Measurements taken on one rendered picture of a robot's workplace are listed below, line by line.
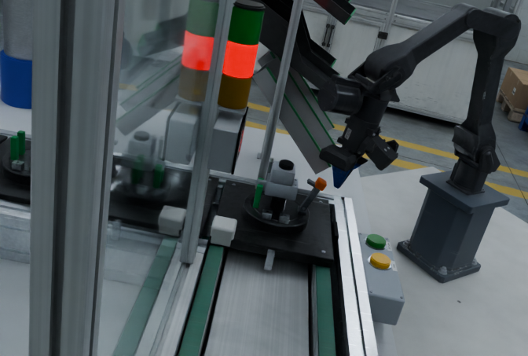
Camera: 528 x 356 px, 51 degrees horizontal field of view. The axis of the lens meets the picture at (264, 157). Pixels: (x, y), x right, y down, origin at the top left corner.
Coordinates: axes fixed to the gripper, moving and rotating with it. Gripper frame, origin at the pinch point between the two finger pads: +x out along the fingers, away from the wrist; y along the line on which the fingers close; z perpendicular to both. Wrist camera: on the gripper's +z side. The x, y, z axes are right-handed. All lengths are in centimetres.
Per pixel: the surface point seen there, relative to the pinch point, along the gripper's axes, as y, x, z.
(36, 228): -83, -24, 9
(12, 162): -33, 17, -53
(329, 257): -8.8, 13.0, 6.3
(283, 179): -6.5, 4.6, -8.9
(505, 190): 324, 84, 33
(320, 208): 6.8, 12.9, -3.4
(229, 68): -31.0, -18.7, -13.7
